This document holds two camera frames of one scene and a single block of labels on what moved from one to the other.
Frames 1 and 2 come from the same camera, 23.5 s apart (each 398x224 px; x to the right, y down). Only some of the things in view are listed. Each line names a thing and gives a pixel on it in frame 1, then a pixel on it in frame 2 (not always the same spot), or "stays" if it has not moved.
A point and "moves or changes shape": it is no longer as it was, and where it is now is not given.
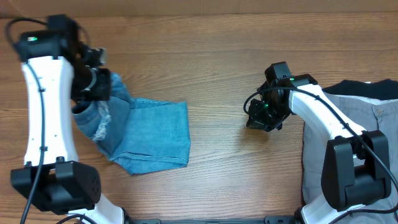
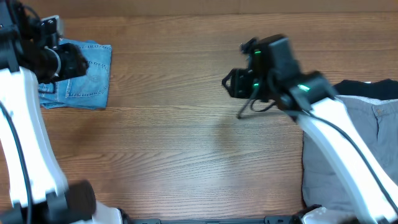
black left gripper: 103,94 -> 77,61
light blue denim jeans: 140,135 moves or changes shape
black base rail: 156,219 stays
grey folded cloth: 379,115 stays
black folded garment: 383,89 stays
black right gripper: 259,115 -> 237,83
